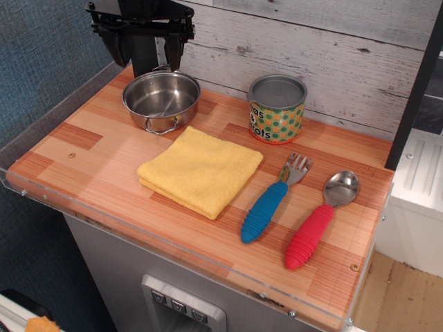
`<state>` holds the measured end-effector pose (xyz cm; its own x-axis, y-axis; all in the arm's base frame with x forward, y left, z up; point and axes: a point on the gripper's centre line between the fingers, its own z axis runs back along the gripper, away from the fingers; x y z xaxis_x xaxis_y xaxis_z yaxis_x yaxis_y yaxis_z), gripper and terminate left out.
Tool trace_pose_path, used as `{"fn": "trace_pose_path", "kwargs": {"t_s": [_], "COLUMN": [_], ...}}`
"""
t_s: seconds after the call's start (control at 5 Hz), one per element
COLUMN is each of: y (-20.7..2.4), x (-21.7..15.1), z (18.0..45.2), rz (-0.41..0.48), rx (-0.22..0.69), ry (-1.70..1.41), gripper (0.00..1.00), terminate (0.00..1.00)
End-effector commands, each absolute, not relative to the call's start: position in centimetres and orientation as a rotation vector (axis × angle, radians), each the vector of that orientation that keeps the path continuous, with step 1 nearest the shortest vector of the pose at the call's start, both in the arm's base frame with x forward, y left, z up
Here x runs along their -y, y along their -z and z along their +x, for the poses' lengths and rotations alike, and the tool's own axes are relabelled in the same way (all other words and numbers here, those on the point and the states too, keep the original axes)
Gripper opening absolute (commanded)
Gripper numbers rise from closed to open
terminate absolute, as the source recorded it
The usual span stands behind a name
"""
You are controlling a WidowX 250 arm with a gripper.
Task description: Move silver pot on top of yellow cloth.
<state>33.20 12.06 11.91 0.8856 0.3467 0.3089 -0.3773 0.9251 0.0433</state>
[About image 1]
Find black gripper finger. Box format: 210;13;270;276
100;31;131;67
165;35;183;71

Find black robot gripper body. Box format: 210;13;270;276
85;1;195;42

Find silver steel pot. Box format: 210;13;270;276
122;64;201;135

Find yellow folded rag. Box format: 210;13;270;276
137;126;263;220

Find peas and carrots can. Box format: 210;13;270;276
246;74;307;145

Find clear acrylic table guard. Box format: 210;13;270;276
6;69;393;331

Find grey toy fridge cabinet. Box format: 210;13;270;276
64;214;315;331

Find silver dispenser button panel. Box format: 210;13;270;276
141;274;227;331

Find orange object bottom left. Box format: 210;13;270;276
24;316;61;332

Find white toy sink unit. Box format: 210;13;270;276
374;129;442;277

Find black vertical post left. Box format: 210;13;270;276
129;35;159;77

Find black vertical post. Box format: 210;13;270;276
129;35;159;77
385;6;442;171

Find blue handled fork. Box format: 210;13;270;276
240;153;312;244

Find red handled spoon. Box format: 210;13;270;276
284;171;359;270

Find black vertical post right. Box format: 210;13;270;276
385;6;442;171

